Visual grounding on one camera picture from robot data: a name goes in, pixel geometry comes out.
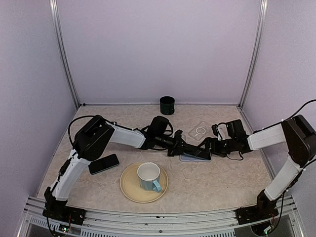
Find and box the black smartphone with teal edge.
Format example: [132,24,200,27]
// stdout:
[184,149,211,161]

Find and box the lilac phone case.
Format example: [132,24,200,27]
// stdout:
[180,154,212,162]

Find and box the front aluminium rail base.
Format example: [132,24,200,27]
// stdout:
[17,195,304,237]

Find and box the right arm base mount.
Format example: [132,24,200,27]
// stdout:
[235,190,279,225]

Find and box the aluminium frame post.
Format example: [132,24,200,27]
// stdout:
[49,0,80,109]
[239,0,268,110]

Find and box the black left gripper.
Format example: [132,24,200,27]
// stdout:
[157,133,194,157]

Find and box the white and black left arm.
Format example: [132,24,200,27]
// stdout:
[44,115,202,220]

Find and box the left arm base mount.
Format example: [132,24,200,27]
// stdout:
[42,187,86,226]

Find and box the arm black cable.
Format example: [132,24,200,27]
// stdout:
[68,115,97,149]
[288,98,316,119]

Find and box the right aluminium frame post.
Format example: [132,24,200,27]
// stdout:
[239,0,268,110]

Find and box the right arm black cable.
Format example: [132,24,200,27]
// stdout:
[288,98,316,119]

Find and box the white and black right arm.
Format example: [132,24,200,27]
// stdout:
[210,115,316,201]

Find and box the blue mug with white inside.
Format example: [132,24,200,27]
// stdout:
[137,162,162,193]

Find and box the dark green cup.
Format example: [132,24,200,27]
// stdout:
[159,96,175,115]

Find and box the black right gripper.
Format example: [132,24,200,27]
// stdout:
[197,137,236,157]

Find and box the black smartphone on table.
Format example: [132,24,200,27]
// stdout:
[88,154,119,175]

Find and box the beige round plate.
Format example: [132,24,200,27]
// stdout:
[120,162,169,203]

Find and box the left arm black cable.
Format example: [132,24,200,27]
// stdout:
[68,115,97,149]

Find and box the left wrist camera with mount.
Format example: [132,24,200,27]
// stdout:
[174,129,183,143]

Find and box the left aluminium frame post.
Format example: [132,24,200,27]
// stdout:
[49,0,80,109]

